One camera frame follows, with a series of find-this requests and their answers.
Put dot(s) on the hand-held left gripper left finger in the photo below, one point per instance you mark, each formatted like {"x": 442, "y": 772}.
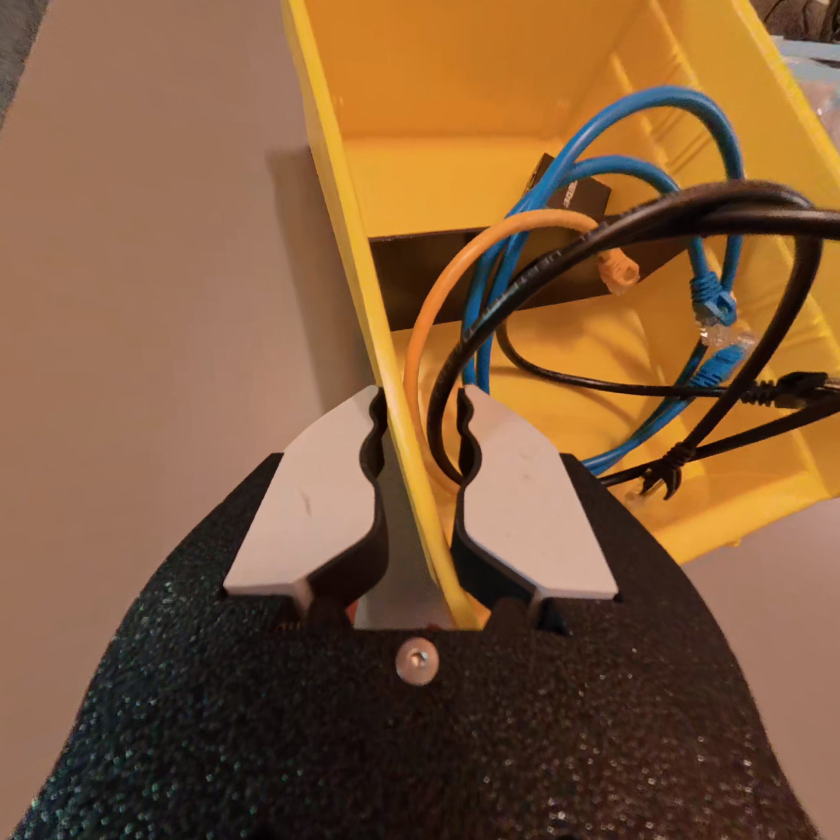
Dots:
{"x": 315, "y": 512}

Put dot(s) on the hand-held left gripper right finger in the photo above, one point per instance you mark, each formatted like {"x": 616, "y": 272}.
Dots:
{"x": 525, "y": 512}

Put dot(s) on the black power adapter brick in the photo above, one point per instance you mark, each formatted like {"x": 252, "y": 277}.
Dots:
{"x": 584, "y": 193}

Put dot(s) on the yellow plastic bin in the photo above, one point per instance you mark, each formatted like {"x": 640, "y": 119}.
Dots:
{"x": 446, "y": 79}

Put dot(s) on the white desk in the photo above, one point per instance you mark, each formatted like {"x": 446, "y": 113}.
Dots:
{"x": 164, "y": 328}

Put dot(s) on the black bin divider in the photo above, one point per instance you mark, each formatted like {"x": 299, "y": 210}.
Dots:
{"x": 420, "y": 275}

